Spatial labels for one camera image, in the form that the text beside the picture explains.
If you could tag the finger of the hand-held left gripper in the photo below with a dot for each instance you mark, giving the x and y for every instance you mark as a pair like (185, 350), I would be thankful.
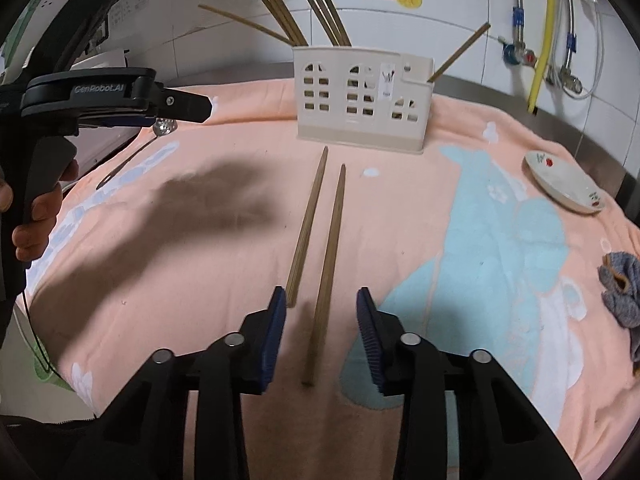
(120, 121)
(185, 105)

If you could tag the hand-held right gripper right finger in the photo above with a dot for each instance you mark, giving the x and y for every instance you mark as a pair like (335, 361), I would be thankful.
(367, 340)

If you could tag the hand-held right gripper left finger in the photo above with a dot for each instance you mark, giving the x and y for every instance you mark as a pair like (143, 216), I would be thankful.
(272, 340)

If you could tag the wooden chopstick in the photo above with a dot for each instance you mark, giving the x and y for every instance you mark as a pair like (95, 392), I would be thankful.
(460, 52)
(240, 22)
(326, 270)
(308, 225)

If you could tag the bunch of wooden chopsticks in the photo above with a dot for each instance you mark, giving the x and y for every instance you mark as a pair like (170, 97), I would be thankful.
(286, 17)

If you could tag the cream plastic utensil holder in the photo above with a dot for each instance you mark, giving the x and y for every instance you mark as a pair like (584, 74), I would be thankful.
(350, 142)

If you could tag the person's left hand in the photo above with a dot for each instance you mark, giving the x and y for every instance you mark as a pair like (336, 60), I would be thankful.
(42, 207)

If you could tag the metal ladle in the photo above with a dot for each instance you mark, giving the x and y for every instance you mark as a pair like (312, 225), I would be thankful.
(164, 127)

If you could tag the white microwave oven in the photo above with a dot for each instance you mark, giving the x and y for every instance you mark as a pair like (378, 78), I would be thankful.
(100, 58)

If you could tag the peach printed towel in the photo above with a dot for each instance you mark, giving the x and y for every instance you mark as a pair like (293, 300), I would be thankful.
(400, 185)

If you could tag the green plastic colander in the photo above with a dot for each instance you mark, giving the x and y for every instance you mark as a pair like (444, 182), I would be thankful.
(50, 377)

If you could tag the white ceramic dish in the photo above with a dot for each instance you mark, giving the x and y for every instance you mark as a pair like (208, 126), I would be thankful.
(560, 182)

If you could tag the person's dark clothing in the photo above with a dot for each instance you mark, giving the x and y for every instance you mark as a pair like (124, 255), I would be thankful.
(35, 445)

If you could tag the grey knit cloth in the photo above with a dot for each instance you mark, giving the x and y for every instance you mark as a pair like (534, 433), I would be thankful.
(625, 285)

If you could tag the metal pipe valve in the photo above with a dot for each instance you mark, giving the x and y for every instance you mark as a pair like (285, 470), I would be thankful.
(567, 77)

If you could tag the black wall socket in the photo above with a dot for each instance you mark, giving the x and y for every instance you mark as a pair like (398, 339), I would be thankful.
(102, 30)

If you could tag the wall notice sticker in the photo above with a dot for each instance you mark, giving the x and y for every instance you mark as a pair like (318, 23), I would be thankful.
(132, 2)

